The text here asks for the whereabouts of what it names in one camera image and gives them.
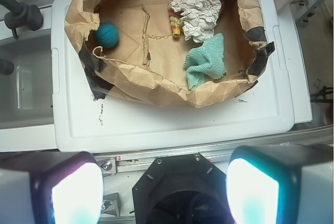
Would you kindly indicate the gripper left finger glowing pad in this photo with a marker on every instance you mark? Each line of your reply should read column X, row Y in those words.
column 50, row 187

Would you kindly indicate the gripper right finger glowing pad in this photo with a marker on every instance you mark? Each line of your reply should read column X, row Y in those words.
column 281, row 184

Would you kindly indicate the light blue microfiber cloth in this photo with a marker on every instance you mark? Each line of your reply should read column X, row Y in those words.
column 206, row 60

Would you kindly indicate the white plastic bin lid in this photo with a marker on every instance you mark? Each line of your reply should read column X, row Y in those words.
column 116, row 125

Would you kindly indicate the white sink basin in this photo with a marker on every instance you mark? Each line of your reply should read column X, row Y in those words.
column 26, row 94

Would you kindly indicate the blue textured ball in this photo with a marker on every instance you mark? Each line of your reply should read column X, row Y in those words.
column 106, row 35

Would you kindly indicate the brown paper bag tray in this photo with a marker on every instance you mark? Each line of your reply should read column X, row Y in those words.
column 147, row 64

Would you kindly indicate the crumpled white paper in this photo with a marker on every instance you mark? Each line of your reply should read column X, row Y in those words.
column 199, row 15

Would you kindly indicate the grey metal bracket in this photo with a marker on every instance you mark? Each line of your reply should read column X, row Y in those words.
column 111, row 205

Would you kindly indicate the aluminium extrusion rail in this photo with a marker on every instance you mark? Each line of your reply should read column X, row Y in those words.
column 113, row 163

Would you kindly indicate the black octagonal mount plate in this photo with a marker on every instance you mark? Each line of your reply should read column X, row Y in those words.
column 181, row 189

